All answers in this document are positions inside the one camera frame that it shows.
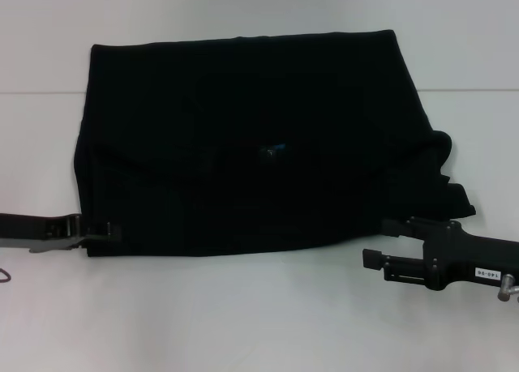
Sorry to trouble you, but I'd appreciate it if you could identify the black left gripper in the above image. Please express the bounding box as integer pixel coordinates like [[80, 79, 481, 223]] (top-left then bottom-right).
[[0, 212, 122, 254]]

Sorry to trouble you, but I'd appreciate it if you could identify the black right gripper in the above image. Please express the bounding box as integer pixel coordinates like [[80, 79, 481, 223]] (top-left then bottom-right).
[[362, 216, 519, 294]]

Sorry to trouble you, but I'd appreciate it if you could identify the black shirt with FREE print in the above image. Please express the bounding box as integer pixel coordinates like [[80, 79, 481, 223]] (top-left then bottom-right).
[[75, 29, 478, 259]]

